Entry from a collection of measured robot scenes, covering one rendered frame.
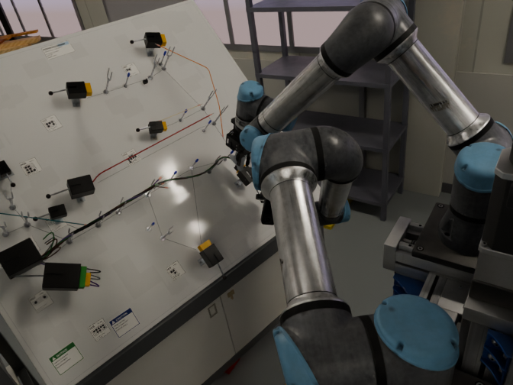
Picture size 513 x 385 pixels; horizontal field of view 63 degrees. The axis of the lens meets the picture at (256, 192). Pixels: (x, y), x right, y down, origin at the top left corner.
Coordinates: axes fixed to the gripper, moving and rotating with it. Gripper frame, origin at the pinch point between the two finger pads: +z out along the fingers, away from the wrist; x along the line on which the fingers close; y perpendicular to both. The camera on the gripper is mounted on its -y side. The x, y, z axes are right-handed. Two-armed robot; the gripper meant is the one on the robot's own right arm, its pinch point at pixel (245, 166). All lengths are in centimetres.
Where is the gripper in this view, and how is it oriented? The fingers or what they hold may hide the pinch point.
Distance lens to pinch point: 153.0
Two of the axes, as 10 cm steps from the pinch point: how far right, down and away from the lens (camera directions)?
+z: -1.2, 6.0, 7.9
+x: -6.6, 5.5, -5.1
